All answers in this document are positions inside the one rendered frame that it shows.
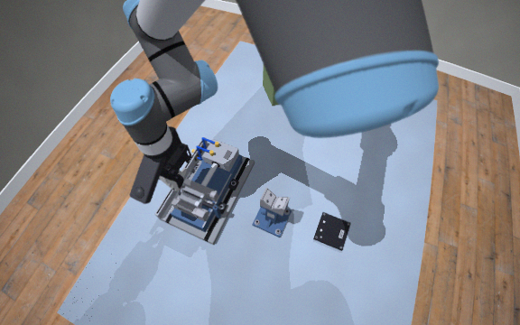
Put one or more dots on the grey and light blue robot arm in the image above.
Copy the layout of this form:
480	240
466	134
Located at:
338	67

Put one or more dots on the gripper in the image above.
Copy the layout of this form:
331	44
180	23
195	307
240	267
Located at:
173	158

